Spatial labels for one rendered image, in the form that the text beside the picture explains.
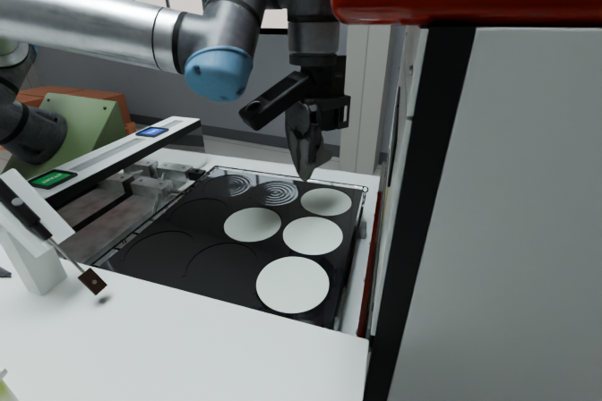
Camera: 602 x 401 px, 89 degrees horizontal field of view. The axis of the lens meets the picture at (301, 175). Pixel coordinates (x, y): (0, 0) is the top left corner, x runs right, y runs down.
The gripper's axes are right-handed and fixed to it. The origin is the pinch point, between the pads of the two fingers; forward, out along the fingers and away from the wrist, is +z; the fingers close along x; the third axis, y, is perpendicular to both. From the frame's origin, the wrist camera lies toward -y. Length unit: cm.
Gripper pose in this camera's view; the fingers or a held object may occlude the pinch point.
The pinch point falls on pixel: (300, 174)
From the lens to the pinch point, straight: 54.3
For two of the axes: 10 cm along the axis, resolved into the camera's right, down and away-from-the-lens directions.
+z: 0.0, 8.9, 4.6
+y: 8.5, -2.5, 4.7
